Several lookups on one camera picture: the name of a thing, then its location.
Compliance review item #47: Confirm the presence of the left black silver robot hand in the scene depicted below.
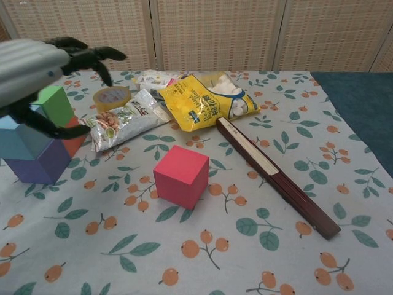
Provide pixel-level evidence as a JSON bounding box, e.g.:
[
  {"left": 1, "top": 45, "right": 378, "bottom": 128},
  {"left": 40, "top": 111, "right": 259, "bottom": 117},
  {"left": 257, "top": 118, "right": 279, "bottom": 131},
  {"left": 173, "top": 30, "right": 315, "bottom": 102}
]
[{"left": 0, "top": 36, "right": 128, "bottom": 140}]

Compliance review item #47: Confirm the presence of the green foam block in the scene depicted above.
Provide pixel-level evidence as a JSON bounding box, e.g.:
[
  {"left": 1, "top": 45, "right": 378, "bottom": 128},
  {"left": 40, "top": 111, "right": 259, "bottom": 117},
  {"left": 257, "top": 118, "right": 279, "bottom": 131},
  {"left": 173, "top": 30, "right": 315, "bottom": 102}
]
[{"left": 31, "top": 85, "right": 75, "bottom": 128}]

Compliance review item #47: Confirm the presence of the light blue foam cube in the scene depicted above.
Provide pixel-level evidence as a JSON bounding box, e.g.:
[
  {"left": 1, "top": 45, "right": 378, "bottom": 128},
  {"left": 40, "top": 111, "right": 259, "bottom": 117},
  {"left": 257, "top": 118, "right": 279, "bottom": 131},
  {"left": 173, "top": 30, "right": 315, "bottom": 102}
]
[{"left": 0, "top": 104, "right": 53, "bottom": 161}]

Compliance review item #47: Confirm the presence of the purple foam cube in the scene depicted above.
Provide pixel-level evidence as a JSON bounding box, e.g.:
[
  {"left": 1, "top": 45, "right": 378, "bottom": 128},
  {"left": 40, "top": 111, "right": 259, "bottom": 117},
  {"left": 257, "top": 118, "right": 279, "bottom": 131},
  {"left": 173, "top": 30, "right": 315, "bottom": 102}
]
[{"left": 3, "top": 137, "right": 73, "bottom": 186}]

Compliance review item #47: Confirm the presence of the pink foam cube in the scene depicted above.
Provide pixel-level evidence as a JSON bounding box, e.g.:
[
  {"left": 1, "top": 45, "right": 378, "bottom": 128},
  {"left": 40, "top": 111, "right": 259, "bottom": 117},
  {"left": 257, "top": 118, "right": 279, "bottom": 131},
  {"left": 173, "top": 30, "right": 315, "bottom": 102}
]
[{"left": 152, "top": 145, "right": 211, "bottom": 211}]

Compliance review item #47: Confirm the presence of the orange-red block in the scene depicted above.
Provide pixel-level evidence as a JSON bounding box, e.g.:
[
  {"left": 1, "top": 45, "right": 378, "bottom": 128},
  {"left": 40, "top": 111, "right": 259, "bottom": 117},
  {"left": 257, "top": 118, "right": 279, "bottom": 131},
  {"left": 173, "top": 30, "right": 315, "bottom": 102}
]
[{"left": 60, "top": 116, "right": 90, "bottom": 158}]

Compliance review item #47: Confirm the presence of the clear packing tape roll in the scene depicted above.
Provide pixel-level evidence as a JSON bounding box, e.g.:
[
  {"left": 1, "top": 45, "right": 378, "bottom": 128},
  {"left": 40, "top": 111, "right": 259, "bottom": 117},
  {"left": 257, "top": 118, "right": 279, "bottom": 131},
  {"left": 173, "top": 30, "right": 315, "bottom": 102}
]
[{"left": 93, "top": 87, "right": 133, "bottom": 113}]

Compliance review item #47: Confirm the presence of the silver nut snack bag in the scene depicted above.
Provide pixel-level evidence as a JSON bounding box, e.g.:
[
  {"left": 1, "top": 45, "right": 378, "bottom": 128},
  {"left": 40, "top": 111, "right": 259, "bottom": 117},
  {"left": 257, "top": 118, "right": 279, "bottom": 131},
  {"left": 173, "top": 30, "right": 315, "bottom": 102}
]
[{"left": 79, "top": 88, "right": 173, "bottom": 153}]

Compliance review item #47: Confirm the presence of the white snack packet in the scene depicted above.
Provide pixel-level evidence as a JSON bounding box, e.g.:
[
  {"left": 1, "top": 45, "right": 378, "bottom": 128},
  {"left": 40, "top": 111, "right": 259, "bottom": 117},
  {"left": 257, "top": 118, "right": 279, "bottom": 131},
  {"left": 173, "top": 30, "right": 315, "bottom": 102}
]
[{"left": 131, "top": 69, "right": 185, "bottom": 100}]

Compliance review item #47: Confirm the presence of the yellow marshmallow bag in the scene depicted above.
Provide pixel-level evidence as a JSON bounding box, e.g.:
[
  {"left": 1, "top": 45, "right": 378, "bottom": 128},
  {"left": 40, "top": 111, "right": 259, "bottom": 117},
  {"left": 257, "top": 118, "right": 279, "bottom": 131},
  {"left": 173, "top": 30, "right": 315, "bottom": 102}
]
[{"left": 158, "top": 72, "right": 262, "bottom": 133}]

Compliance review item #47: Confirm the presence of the bamboo folding screen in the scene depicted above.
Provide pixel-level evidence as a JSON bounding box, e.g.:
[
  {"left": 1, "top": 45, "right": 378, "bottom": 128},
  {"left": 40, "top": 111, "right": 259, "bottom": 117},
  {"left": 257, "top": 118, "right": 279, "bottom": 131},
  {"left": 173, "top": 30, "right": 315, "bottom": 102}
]
[{"left": 0, "top": 0, "right": 393, "bottom": 74}]

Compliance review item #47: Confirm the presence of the floral tablecloth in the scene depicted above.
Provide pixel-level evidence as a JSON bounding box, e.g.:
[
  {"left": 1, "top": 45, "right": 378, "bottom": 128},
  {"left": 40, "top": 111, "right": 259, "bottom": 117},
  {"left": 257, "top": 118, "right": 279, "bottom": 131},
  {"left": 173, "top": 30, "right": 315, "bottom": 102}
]
[{"left": 0, "top": 69, "right": 393, "bottom": 295}]

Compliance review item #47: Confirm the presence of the dark red folded fan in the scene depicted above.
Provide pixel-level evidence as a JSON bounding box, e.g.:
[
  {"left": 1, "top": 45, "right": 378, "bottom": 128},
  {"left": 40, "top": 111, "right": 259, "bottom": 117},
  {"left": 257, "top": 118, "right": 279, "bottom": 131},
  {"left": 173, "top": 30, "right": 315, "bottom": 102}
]
[{"left": 216, "top": 117, "right": 342, "bottom": 242}]

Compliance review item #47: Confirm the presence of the teal blue table cover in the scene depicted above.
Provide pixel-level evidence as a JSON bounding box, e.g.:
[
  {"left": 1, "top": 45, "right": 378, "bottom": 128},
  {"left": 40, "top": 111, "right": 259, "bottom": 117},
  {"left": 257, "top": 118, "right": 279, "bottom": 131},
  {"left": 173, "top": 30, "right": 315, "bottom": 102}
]
[{"left": 311, "top": 71, "right": 393, "bottom": 155}]

